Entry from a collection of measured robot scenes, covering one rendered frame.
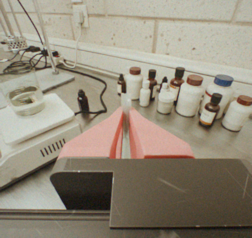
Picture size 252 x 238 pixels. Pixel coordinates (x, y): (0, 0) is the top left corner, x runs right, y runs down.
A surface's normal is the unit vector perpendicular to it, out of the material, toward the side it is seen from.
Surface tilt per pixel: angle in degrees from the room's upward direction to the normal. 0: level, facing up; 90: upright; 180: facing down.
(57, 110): 0
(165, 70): 90
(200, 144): 0
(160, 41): 90
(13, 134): 0
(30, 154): 90
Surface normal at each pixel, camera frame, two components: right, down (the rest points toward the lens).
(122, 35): -0.55, 0.49
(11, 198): 0.00, -0.81
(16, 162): 0.65, 0.45
